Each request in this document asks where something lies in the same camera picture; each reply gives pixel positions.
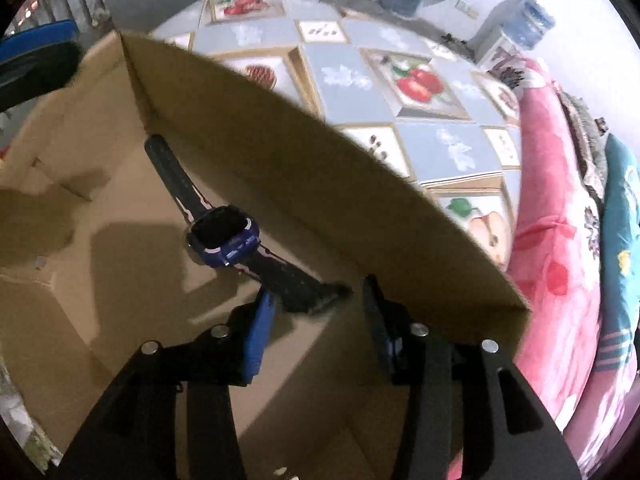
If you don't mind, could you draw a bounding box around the blue smartwatch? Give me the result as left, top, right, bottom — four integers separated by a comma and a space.
144, 134, 351, 317

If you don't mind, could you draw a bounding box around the brown cardboard box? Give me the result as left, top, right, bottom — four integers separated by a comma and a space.
0, 30, 532, 480

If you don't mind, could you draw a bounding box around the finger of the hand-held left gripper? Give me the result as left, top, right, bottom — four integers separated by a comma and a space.
0, 19, 78, 61
0, 42, 86, 113

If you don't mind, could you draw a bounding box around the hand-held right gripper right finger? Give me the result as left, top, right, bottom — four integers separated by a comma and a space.
361, 274, 583, 480

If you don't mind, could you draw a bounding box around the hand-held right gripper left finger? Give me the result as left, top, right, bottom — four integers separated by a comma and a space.
50, 285, 276, 480

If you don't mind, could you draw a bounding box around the metal stair railing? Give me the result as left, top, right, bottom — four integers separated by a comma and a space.
15, 0, 111, 31

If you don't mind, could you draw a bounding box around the grey patterned pillow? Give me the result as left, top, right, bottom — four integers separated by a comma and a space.
555, 90, 608, 201

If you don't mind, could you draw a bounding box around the pink floral blanket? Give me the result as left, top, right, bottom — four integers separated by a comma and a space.
450, 55, 608, 480

